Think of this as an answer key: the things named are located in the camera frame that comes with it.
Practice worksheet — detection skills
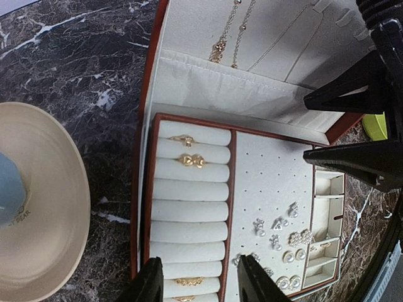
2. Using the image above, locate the triangle crystal stud earring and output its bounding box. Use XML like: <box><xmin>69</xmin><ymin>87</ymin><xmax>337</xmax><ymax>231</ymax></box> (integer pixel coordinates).
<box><xmin>272</xmin><ymin>221</ymin><xmax>283</xmax><ymax>231</ymax></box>

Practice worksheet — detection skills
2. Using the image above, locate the blue ceramic mug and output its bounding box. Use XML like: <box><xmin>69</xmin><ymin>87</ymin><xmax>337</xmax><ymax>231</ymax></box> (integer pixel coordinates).
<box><xmin>1</xmin><ymin>154</ymin><xmax>26</xmax><ymax>227</ymax></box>

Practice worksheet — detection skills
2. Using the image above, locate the gold necklace in lid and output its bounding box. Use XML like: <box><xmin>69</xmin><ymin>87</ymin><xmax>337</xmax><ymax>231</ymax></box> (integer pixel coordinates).
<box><xmin>207</xmin><ymin>0</ymin><xmax>258</xmax><ymax>70</ymax></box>

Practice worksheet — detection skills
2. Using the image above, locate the beige saucer plate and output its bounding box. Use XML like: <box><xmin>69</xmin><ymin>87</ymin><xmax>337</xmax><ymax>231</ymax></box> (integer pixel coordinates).
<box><xmin>1</xmin><ymin>102</ymin><xmax>91</xmax><ymax>301</ymax></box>

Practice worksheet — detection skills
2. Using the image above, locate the green plastic bowl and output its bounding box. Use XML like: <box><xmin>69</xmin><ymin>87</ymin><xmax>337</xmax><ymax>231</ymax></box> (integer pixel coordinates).
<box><xmin>362</xmin><ymin>113</ymin><xmax>388</xmax><ymax>141</ymax></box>

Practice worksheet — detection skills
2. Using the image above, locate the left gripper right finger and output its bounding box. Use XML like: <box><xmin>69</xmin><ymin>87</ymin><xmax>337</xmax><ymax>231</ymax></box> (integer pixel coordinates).
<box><xmin>237</xmin><ymin>255</ymin><xmax>290</xmax><ymax>302</ymax></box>

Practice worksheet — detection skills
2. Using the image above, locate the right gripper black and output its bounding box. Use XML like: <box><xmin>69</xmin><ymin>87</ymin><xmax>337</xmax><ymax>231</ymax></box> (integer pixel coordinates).
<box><xmin>303</xmin><ymin>0</ymin><xmax>402</xmax><ymax>191</ymax></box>

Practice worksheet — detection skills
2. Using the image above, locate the black front rail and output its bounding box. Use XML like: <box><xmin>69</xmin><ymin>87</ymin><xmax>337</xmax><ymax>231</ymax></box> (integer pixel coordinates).
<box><xmin>348</xmin><ymin>189</ymin><xmax>402</xmax><ymax>301</ymax></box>

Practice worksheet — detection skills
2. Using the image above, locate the beige jewelry tray insert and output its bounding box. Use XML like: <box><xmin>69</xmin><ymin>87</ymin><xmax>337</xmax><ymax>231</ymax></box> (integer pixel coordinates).
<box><xmin>142</xmin><ymin>113</ymin><xmax>346</xmax><ymax>301</ymax></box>

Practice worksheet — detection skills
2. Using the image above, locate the brown leather jewelry box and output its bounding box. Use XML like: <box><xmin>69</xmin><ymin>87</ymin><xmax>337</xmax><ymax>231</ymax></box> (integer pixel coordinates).
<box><xmin>130</xmin><ymin>0</ymin><xmax>366</xmax><ymax>284</ymax></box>

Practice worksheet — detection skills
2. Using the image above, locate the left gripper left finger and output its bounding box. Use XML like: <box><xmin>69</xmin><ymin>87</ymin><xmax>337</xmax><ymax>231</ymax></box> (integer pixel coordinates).
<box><xmin>118</xmin><ymin>257</ymin><xmax>164</xmax><ymax>302</ymax></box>

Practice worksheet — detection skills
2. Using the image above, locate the thin chain necklace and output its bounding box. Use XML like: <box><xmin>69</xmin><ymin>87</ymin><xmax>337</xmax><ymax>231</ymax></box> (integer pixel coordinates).
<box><xmin>247</xmin><ymin>0</ymin><xmax>328</xmax><ymax>81</ymax></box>

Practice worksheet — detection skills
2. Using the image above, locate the grey cable duct strip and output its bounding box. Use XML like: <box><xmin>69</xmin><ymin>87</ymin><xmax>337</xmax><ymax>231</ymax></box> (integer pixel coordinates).
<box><xmin>372</xmin><ymin>246</ymin><xmax>402</xmax><ymax>301</ymax></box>

